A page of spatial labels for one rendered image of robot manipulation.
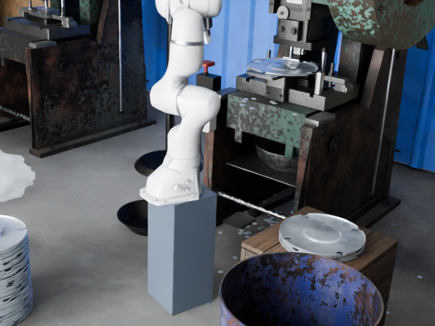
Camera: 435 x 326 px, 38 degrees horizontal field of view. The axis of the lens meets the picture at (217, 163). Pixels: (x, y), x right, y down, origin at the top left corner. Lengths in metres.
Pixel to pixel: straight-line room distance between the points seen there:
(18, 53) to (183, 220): 1.97
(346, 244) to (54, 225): 1.43
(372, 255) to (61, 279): 1.21
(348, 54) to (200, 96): 0.98
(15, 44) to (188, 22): 1.98
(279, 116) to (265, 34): 1.70
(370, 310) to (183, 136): 0.83
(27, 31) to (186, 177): 1.99
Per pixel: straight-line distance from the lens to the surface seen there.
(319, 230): 2.21
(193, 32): 2.06
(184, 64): 2.07
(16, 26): 4.02
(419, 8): 2.59
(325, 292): 1.91
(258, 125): 2.68
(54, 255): 2.79
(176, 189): 2.16
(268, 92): 2.69
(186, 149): 2.15
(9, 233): 2.34
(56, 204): 3.22
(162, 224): 2.26
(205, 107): 2.06
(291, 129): 2.59
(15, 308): 2.37
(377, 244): 2.25
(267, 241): 2.17
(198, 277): 2.37
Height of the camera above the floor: 1.40
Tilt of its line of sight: 22 degrees down
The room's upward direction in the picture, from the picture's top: 3 degrees clockwise
